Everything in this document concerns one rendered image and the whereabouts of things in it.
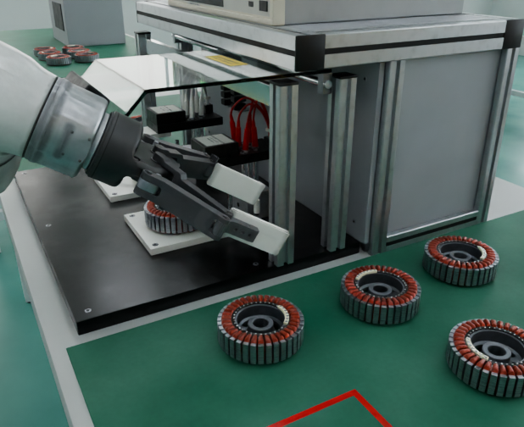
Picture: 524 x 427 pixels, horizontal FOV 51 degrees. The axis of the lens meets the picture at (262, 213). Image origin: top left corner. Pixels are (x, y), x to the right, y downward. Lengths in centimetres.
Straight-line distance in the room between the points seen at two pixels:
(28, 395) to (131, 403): 124
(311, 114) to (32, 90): 56
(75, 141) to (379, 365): 44
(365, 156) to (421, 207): 17
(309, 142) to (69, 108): 55
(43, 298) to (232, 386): 34
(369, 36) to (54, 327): 59
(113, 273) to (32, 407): 103
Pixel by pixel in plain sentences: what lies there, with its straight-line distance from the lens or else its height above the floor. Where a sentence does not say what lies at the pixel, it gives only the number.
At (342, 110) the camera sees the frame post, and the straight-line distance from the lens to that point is 83.
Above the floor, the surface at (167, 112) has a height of 92.
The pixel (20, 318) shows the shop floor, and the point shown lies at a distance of 225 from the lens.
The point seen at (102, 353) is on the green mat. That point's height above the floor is 75.
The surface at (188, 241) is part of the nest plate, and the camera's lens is 93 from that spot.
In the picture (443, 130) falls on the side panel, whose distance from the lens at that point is 98.
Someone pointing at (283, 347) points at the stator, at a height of 77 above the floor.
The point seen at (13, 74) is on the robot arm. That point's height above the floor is 111.
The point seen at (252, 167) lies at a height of 86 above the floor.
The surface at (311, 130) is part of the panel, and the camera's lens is 101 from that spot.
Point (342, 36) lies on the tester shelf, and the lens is 79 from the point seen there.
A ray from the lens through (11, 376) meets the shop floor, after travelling 199.
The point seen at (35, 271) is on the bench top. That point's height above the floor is 75.
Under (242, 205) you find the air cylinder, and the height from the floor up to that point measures 79.
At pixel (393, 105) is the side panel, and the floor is 100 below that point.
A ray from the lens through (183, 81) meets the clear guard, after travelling 72.
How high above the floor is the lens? 121
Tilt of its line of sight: 25 degrees down
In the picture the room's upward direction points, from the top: straight up
